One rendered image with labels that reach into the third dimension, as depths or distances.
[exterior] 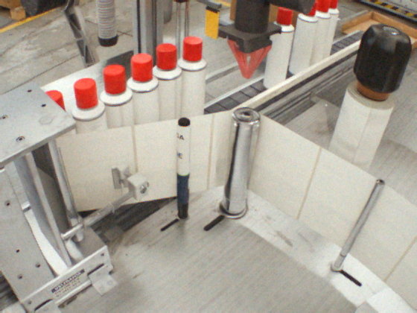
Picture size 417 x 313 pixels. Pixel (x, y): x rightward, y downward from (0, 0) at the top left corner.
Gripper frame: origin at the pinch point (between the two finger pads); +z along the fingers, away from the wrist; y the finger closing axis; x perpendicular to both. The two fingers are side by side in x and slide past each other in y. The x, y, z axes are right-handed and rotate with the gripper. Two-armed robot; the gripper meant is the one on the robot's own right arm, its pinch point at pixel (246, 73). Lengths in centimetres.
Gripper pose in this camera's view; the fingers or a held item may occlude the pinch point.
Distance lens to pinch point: 70.8
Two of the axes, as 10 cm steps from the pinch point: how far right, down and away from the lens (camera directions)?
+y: 7.0, -4.4, 5.6
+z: -0.4, 7.6, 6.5
